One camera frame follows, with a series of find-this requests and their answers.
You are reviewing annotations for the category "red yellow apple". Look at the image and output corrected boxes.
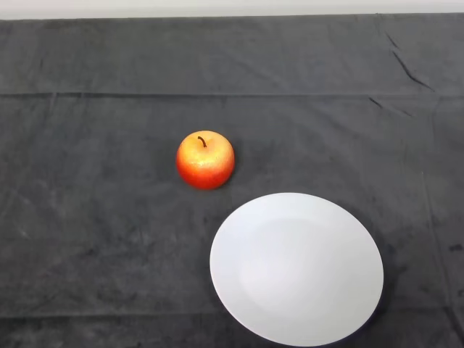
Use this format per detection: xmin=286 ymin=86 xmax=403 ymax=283
xmin=175 ymin=130 xmax=236 ymax=191

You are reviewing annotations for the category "white round plate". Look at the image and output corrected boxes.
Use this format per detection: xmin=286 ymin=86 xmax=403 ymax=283
xmin=209 ymin=192 xmax=385 ymax=348

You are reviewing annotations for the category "black cloth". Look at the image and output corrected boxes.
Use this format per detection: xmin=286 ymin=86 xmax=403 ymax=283
xmin=0 ymin=12 xmax=464 ymax=348

